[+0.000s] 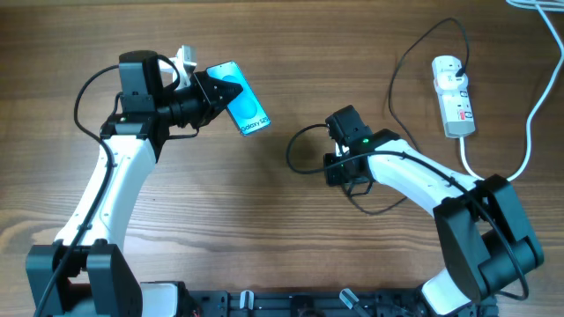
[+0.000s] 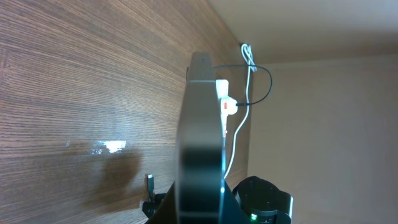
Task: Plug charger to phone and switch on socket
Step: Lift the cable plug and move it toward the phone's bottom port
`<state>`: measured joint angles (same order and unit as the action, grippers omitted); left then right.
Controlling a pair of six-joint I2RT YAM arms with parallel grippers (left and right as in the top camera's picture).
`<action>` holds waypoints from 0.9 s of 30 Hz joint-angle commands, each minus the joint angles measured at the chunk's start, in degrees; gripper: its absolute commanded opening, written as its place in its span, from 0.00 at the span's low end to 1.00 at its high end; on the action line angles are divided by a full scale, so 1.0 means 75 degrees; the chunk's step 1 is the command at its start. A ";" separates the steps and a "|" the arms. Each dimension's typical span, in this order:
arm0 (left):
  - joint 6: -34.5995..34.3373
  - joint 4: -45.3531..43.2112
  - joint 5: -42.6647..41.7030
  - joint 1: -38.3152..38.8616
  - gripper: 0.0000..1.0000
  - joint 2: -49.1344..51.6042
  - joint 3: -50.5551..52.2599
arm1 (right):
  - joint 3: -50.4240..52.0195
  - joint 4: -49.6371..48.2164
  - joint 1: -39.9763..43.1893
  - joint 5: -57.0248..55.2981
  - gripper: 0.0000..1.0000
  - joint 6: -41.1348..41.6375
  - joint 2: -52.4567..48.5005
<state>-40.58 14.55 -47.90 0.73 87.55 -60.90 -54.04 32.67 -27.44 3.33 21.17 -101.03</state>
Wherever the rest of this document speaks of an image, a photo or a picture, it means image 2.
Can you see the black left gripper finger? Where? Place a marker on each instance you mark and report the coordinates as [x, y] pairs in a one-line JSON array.
[[199, 193]]

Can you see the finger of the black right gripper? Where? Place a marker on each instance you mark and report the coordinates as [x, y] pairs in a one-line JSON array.
[[154, 204]]

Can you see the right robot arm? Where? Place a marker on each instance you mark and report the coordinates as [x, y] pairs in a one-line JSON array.
[[253, 200]]

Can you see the white USB charger plug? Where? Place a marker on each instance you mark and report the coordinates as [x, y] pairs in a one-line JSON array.
[[228, 106]]

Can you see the white power strip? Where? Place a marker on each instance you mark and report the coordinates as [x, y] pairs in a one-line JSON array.
[[222, 87]]

